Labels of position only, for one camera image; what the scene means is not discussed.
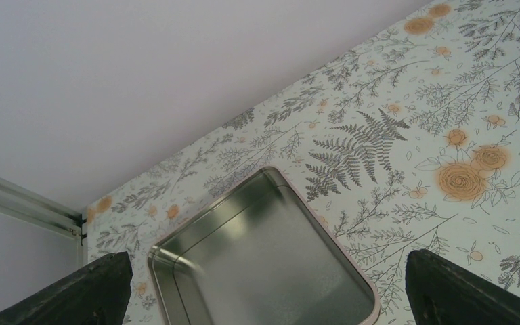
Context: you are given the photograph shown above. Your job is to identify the floral paper table cover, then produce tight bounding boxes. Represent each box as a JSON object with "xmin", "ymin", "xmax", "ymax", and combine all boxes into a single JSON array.
[{"xmin": 86, "ymin": 1, "xmax": 520, "ymax": 324}]

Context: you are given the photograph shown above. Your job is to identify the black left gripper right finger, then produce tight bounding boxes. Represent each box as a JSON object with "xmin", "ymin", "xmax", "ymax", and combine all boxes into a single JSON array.
[{"xmin": 405, "ymin": 249, "xmax": 520, "ymax": 324}]

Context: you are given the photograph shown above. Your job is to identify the empty silver metal tray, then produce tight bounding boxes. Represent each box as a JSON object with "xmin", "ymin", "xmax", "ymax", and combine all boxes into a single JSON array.
[{"xmin": 148, "ymin": 166, "xmax": 380, "ymax": 324}]

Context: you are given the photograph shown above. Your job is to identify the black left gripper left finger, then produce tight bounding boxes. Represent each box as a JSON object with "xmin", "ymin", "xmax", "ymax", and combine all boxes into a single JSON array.
[{"xmin": 0, "ymin": 252, "xmax": 133, "ymax": 324}]

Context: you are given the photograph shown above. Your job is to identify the aluminium frame post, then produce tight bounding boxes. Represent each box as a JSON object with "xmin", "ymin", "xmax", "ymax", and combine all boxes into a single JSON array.
[{"xmin": 0, "ymin": 177, "xmax": 87, "ymax": 267}]

